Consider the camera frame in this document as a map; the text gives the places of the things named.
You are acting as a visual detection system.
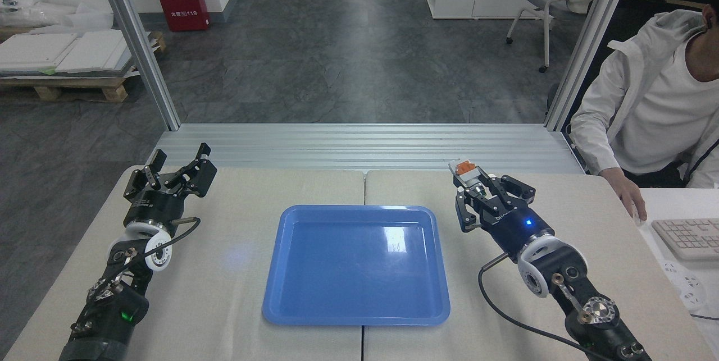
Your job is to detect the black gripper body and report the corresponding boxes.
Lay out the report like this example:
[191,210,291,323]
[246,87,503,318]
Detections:
[124,187,183,232]
[484,205,556,256]

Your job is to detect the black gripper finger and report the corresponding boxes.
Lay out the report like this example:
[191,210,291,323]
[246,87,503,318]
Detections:
[124,149,168,202]
[163,143,218,198]
[454,180,495,234]
[482,172,536,211]

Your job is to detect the white switch part green button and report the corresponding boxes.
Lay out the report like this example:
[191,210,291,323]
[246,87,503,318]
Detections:
[448,159,490,200]

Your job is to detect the blue plastic tray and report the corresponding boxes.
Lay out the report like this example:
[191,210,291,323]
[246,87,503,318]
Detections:
[262,204,452,327]

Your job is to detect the person's hand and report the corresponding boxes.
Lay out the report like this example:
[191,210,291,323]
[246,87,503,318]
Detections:
[598,167,648,222]

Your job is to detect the wooden pallet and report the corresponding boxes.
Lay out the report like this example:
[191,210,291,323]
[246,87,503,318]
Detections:
[0,31,167,103]

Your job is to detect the white boards stack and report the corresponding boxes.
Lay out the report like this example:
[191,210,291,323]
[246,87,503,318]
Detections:
[0,29,136,76]

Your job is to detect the white keyboard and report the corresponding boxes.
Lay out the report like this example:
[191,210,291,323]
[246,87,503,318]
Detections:
[652,218,719,262]

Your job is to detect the white power strip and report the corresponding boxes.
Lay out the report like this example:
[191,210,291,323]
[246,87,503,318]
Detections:
[660,260,707,311]

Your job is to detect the grey office chair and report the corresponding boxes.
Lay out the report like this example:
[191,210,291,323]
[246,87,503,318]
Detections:
[506,0,597,74]

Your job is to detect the clear plastic bags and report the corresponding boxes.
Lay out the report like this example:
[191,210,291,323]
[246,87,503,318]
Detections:
[0,0,114,29]

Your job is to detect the silver aluminium rail platform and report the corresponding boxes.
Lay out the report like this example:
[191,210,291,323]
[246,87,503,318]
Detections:
[147,123,586,173]

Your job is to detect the silver aluminium post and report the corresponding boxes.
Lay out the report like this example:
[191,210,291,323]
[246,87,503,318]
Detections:
[90,0,181,131]
[544,0,640,131]

